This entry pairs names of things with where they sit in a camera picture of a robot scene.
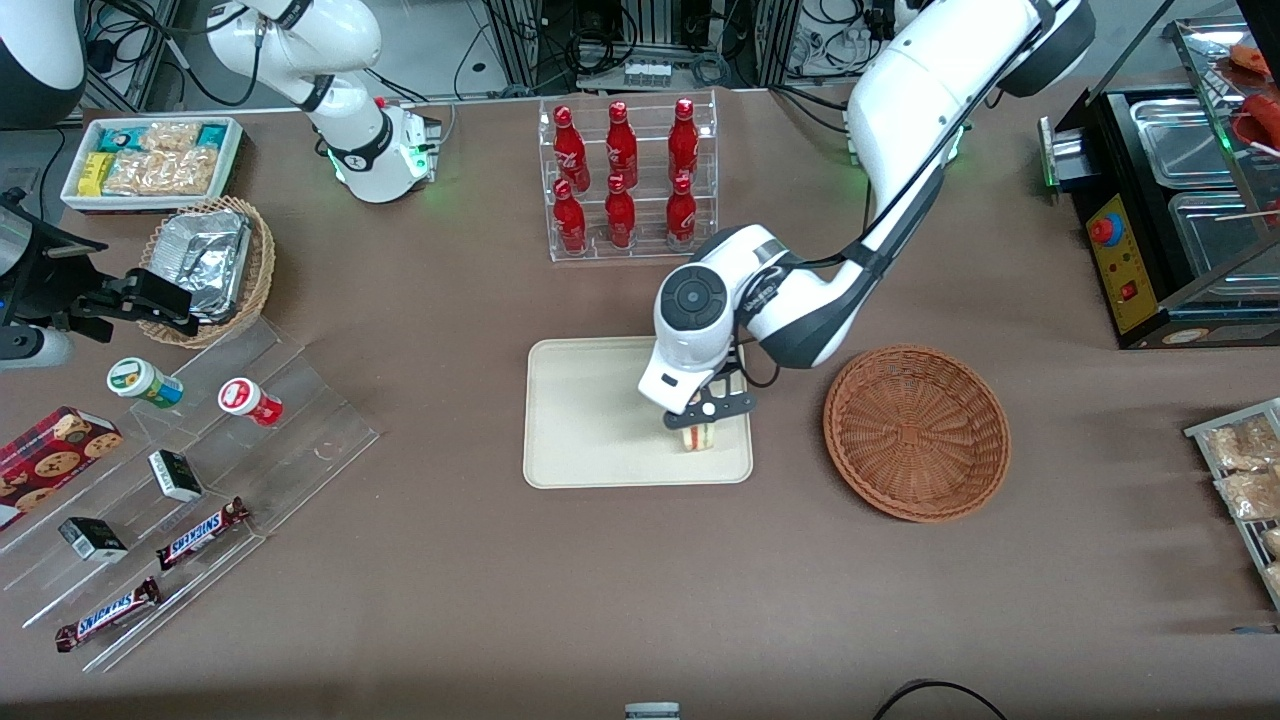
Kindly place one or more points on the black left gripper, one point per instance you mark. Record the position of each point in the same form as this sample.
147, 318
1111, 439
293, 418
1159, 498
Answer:
730, 366

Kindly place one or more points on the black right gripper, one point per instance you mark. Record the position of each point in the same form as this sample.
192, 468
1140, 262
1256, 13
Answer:
48, 284

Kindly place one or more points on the triangular sandwich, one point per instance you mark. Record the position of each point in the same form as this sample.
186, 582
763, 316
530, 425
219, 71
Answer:
697, 438

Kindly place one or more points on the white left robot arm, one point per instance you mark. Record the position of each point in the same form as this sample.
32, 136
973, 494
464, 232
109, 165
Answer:
910, 90

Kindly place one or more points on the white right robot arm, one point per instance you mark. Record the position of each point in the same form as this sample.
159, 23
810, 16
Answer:
352, 150

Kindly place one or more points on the cream rectangular tray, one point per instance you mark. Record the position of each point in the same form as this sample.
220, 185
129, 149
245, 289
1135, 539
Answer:
590, 420

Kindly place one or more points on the light wicker basket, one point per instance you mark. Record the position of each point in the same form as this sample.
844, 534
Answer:
262, 260

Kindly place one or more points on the brown round wicker basket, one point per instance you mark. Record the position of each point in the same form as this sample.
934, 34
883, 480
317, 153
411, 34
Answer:
915, 435

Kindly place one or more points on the green lid yogurt cup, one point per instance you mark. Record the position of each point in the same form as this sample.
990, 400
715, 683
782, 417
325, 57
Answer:
140, 381

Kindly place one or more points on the silver foil packets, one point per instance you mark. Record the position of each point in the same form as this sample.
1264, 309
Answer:
205, 260

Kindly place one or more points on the yellow snack pack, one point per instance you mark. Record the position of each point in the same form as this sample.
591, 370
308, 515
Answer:
95, 174

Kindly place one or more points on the large clear cookie bag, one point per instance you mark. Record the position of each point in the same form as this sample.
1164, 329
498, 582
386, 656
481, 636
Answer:
165, 172

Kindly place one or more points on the red lid yogurt cup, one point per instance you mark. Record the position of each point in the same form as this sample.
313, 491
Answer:
247, 399

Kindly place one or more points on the teal snack pack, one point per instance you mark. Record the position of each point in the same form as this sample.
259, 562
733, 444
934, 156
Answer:
120, 138
212, 135

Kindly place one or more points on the small clear cookie bag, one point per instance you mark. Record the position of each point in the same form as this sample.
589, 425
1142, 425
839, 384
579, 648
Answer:
170, 136

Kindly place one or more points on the white rectangular snack bin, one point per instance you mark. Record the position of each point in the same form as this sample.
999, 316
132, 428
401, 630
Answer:
232, 165

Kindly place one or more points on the red plaid cookie box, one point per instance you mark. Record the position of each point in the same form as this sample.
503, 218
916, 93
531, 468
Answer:
55, 458

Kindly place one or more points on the clear acrylic bottle rack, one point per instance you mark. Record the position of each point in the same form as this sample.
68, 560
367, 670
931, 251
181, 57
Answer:
650, 245

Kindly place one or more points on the small black carton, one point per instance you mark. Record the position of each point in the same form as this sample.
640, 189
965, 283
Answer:
92, 538
175, 475

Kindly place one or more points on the clear acrylic stepped display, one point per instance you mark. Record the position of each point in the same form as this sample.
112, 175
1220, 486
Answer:
300, 410

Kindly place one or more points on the red cola bottle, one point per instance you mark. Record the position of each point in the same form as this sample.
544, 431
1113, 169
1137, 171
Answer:
569, 218
683, 140
621, 145
570, 150
620, 215
681, 212

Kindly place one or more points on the Snickers chocolate bar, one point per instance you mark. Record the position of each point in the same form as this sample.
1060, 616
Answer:
200, 533
107, 614

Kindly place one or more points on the grey box at table edge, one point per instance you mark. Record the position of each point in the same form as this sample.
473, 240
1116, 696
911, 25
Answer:
652, 712

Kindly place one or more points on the black hot food display machine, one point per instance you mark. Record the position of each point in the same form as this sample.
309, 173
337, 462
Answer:
1135, 290

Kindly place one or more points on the clear bag of pastries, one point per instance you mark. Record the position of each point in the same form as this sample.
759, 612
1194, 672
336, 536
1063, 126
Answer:
1250, 495
1273, 542
1240, 445

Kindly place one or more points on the steel food pan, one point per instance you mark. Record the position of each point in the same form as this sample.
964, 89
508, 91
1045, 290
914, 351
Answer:
1215, 235
1185, 140

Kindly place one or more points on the red sausage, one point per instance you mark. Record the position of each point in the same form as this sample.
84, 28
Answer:
1262, 115

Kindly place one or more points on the orange fried food piece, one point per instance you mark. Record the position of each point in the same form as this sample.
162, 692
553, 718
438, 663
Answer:
1250, 58

